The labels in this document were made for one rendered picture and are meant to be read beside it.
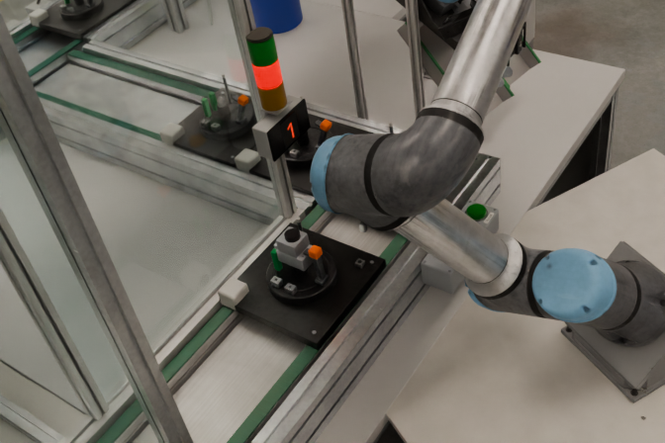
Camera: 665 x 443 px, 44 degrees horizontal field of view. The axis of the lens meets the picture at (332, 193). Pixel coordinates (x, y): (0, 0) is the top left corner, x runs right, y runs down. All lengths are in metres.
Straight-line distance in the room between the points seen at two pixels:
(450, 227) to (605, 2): 3.21
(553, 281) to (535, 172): 0.65
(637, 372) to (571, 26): 2.84
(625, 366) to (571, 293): 0.24
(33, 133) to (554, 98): 1.65
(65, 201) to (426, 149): 0.47
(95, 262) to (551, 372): 0.97
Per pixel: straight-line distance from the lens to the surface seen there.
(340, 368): 1.52
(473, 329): 1.67
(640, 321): 1.49
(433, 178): 1.09
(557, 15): 4.31
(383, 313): 1.59
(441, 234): 1.28
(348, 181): 1.14
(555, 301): 1.38
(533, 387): 1.59
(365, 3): 2.73
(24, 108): 0.78
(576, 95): 2.25
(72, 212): 0.85
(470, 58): 1.16
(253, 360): 1.61
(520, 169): 2.01
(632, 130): 3.56
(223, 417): 1.55
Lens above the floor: 2.16
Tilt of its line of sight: 41 degrees down
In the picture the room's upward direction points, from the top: 10 degrees counter-clockwise
